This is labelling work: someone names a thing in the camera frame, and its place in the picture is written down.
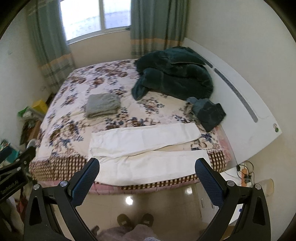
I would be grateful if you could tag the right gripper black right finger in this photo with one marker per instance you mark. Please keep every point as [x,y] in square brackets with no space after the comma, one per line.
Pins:
[253,222]

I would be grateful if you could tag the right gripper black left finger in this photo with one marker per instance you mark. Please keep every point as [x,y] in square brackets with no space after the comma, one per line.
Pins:
[40,220]

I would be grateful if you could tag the white pants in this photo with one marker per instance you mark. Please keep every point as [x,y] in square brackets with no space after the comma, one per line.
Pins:
[146,154]

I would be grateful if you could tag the white bedside table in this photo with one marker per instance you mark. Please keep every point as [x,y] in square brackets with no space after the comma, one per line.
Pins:
[231,196]

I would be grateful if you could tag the orange power strip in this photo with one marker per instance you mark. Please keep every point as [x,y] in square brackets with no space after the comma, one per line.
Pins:
[245,177]

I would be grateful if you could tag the left dark slipper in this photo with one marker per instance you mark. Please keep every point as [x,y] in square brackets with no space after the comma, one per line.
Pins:
[124,221]

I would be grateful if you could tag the dark slipper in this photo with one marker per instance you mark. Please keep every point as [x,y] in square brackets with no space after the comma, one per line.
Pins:
[124,221]
[147,219]

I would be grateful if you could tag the yellow box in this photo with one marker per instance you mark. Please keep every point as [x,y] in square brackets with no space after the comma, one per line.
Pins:
[40,106]

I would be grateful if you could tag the right dark slipper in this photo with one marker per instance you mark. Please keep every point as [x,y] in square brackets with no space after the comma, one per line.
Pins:
[147,219]

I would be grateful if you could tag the white headboard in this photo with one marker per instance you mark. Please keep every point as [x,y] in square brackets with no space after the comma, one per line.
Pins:
[249,125]

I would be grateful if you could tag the floral bed cover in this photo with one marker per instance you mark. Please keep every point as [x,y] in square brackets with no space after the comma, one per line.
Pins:
[65,132]

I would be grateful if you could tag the folded grey towel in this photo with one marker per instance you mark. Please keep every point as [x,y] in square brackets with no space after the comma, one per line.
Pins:
[102,105]

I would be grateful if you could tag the dark blue folded garment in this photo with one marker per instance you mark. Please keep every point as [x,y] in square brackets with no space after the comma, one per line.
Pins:
[208,114]

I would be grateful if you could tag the left teal curtain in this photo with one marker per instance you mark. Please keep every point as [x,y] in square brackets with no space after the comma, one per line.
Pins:
[49,43]

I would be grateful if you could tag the teal curtain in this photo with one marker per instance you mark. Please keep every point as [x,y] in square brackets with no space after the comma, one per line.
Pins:
[49,43]
[157,25]

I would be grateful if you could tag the window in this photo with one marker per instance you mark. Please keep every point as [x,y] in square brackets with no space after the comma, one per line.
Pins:
[85,19]

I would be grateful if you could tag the dark green fleece blanket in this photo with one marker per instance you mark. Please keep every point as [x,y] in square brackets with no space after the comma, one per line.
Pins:
[178,72]

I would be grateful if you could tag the right teal curtain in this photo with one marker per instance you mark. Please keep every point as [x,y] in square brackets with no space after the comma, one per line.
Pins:
[157,25]

